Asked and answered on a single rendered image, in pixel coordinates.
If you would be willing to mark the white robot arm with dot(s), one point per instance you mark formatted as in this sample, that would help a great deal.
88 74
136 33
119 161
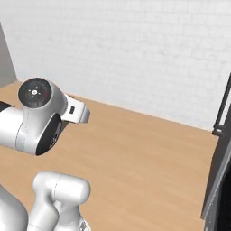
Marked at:
33 129

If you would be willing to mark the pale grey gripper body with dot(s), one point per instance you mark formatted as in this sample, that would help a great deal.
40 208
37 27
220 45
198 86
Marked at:
85 115

